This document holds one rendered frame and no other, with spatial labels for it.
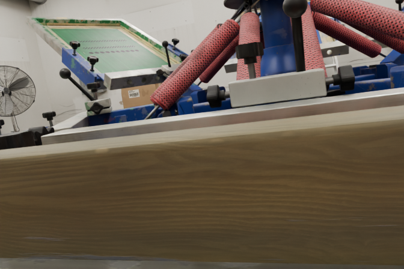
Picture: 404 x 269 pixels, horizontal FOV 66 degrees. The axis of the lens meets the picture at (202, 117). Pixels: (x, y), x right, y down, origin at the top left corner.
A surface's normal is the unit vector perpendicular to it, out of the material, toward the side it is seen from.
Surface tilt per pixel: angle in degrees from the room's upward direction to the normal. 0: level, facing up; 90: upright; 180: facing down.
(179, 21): 90
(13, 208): 90
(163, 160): 90
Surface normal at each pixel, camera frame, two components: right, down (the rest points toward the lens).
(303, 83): -0.26, 0.15
